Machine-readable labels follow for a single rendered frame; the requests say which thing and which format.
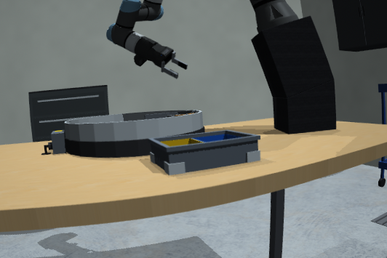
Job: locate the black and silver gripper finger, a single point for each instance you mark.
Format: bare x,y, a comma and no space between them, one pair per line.
178,62
168,71

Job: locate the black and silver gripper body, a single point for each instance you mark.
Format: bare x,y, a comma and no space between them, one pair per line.
147,49

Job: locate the dark grey two-compartment bin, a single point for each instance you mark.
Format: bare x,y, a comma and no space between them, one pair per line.
208,150

